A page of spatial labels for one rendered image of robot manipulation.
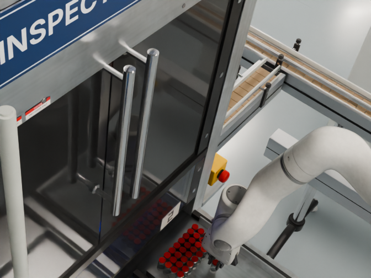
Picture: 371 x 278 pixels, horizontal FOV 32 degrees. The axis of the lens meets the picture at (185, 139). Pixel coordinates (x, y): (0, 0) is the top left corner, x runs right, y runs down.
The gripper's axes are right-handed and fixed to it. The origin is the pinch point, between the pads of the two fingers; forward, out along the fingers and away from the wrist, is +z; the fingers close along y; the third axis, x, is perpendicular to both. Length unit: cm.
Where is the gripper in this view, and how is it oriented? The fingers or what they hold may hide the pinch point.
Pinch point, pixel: (216, 260)
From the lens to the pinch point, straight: 188.6
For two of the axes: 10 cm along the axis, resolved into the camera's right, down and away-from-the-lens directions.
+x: 6.1, -5.2, 5.9
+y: 7.8, 5.3, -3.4
